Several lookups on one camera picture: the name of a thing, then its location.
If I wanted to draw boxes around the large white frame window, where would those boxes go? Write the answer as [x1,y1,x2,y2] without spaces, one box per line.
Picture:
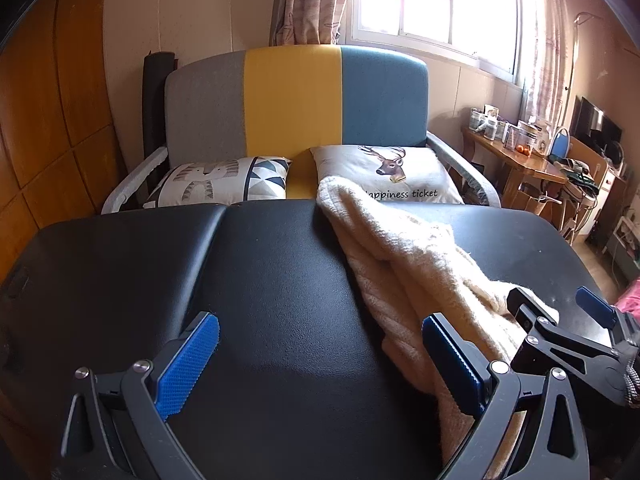
[350,0,526,83]

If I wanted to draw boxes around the geometric print pillow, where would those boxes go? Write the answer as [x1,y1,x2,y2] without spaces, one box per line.
[142,156,292,209]

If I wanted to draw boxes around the grey yellow blue sofa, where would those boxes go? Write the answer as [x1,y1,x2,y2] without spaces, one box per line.
[101,44,503,216]

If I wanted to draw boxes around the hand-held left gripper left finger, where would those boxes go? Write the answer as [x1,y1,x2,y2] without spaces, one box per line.
[47,311,221,480]

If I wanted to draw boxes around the white storage unit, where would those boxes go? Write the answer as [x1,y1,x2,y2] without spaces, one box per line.
[602,215,640,273]

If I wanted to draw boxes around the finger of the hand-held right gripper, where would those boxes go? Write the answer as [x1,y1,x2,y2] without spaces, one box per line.
[506,286,627,405]
[574,285,640,347]

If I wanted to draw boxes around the wooden desk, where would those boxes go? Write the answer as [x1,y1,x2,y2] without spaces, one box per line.
[461,125,571,211]

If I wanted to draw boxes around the cream knitted sweater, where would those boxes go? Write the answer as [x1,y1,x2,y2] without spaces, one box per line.
[316,176,561,480]

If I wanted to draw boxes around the black monitor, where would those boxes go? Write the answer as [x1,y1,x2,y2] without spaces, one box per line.
[571,96,623,148]

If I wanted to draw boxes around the pink bedding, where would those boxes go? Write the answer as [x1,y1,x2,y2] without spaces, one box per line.
[615,277,640,321]

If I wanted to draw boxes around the white deer print pillow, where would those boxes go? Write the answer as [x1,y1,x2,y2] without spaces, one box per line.
[310,145,466,206]

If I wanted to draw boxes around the dark clothes pile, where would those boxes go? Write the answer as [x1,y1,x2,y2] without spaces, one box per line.
[557,157,601,196]

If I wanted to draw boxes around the white printed box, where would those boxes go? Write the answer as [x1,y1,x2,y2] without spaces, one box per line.
[529,120,551,157]

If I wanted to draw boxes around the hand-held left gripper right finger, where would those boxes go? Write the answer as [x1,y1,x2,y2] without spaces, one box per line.
[421,312,593,480]

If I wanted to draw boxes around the wooden wardrobe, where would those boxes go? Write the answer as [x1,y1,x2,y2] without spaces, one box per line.
[0,0,126,271]

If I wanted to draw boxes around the row of clear jars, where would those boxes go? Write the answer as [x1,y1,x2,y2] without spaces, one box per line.
[467,104,503,142]

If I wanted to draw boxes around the wooden cabinet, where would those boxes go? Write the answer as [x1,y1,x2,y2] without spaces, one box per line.
[565,135,631,246]

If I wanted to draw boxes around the blue chair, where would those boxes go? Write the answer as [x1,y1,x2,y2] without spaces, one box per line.
[550,127,572,158]

